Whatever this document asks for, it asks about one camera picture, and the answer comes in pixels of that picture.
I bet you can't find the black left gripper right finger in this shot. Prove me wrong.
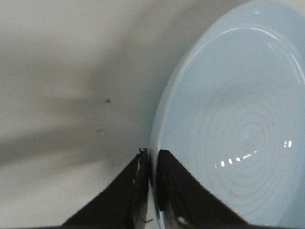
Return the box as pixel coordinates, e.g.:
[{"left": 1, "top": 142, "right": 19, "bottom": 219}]
[{"left": 157, "top": 149, "right": 251, "bottom": 226}]

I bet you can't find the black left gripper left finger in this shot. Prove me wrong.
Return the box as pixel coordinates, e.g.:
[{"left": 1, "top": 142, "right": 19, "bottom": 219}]
[{"left": 63, "top": 149, "right": 149, "bottom": 226}]

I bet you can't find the light blue round plate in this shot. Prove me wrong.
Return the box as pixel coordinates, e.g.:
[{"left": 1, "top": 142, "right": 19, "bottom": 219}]
[{"left": 150, "top": 0, "right": 305, "bottom": 228}]

